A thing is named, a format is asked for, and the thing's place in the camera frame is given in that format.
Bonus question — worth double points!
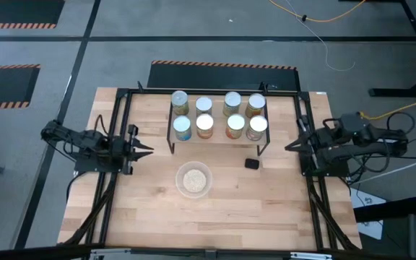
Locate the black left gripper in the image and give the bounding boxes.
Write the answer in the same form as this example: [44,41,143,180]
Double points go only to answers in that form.
[113,123,155,177]

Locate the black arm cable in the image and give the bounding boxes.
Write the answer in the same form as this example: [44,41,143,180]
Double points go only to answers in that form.
[386,111,416,135]
[92,114,110,138]

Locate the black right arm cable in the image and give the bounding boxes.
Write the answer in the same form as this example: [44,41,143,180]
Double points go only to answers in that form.
[386,111,416,135]

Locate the white rice heap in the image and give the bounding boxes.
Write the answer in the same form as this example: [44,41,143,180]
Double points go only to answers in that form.
[182,168,208,194]

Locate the clear plastic bowl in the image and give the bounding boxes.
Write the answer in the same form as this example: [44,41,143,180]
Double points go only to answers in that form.
[174,160,214,200]

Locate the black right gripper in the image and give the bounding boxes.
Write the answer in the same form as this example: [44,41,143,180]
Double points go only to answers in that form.
[284,127,324,160]

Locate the small black box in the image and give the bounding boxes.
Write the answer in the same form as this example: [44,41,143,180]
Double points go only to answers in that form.
[243,157,261,170]

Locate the white paper sheets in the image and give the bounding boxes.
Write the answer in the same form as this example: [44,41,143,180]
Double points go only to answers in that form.
[348,187,388,241]

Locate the orange pineapple can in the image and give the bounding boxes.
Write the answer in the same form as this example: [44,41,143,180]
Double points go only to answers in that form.
[244,92,267,120]

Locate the large black hazard-striped floor mat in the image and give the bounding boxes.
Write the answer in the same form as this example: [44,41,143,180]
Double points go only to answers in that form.
[146,59,301,92]

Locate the yellow cable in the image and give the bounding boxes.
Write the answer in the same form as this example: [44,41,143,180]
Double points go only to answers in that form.
[268,0,368,24]
[359,92,416,121]

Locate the thick grey cable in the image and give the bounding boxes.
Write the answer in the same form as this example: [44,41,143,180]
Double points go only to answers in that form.
[350,151,416,186]

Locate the silver-lid jar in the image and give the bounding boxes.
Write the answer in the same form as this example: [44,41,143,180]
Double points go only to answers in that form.
[170,90,191,117]

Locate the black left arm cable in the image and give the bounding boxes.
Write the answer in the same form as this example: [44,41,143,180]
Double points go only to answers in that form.
[92,114,110,138]

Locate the wooden shelf with black frame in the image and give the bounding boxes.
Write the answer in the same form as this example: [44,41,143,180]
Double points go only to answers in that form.
[165,94,272,157]

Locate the black desk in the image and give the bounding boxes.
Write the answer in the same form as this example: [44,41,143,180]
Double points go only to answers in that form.
[368,0,416,99]

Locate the jar with beige contents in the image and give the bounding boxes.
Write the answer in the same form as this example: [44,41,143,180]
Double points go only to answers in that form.
[245,114,269,142]

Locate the orange corn can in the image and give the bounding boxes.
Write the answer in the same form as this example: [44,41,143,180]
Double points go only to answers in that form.
[225,113,247,141]

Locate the blue yellow can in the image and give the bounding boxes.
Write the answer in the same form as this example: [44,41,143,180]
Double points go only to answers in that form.
[222,90,243,118]

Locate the white cable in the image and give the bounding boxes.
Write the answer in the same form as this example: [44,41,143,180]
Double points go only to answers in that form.
[285,0,357,72]

